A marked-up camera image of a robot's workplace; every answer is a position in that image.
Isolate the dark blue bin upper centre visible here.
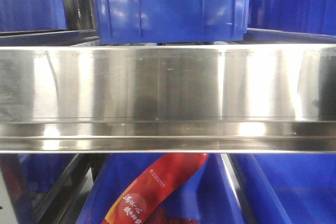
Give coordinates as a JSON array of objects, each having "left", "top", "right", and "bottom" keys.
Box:
[{"left": 95, "top": 0, "right": 249, "bottom": 44}]

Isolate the dark blue bin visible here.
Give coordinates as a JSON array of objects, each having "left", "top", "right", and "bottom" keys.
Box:
[
  {"left": 248, "top": 0, "right": 335, "bottom": 35},
  {"left": 231, "top": 154, "right": 335, "bottom": 223},
  {"left": 19, "top": 154, "right": 74, "bottom": 193},
  {"left": 1, "top": 0, "right": 67, "bottom": 32},
  {"left": 77, "top": 153, "right": 244, "bottom": 223},
  {"left": 95, "top": 0, "right": 249, "bottom": 44}
]

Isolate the dark blue bin lower centre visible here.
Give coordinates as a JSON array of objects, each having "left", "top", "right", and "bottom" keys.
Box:
[{"left": 77, "top": 153, "right": 244, "bottom": 223}]

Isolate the dark blue bin lower right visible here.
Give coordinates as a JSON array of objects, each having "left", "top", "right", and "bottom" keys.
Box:
[{"left": 231, "top": 154, "right": 335, "bottom": 223}]

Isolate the dark blue bin lower left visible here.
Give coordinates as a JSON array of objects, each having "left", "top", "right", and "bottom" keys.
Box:
[{"left": 19, "top": 154, "right": 74, "bottom": 193}]

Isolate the dark blue bin upper right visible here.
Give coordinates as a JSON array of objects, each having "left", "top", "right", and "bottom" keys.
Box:
[{"left": 248, "top": 0, "right": 335, "bottom": 35}]

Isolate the dark blue bin upper left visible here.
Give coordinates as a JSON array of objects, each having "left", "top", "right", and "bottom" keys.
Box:
[{"left": 1, "top": 0, "right": 67, "bottom": 32}]

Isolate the steel shelf divider lower right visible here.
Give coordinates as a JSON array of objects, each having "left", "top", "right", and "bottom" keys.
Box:
[{"left": 220, "top": 153, "right": 256, "bottom": 223}]

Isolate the steel shelf divider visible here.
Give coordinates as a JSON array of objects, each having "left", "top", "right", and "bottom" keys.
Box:
[
  {"left": 15, "top": 153, "right": 92, "bottom": 224},
  {"left": 220, "top": 153, "right": 256, "bottom": 223}
]

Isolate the red snack bag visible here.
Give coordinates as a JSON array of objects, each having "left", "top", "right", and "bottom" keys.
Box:
[{"left": 102, "top": 153, "right": 208, "bottom": 223}]

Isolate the steel shelf divider lower left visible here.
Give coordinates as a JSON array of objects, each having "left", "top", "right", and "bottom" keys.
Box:
[{"left": 15, "top": 153, "right": 92, "bottom": 224}]

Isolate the stainless steel shelf rail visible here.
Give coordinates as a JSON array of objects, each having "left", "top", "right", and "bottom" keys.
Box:
[{"left": 1, "top": 44, "right": 335, "bottom": 153}]

